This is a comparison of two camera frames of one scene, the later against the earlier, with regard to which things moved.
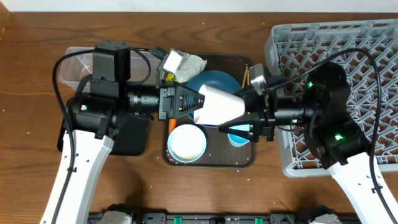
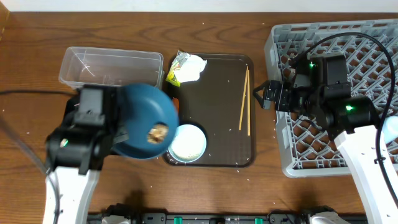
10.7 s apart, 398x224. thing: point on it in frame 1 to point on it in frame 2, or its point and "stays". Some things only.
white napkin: x=191 y=66 stays
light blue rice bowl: x=186 y=143 stays
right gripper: x=258 y=106 to x=282 y=104
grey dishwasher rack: x=289 y=48 stays
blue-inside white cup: x=237 y=140 to x=389 y=132
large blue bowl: x=218 y=79 to x=141 y=106
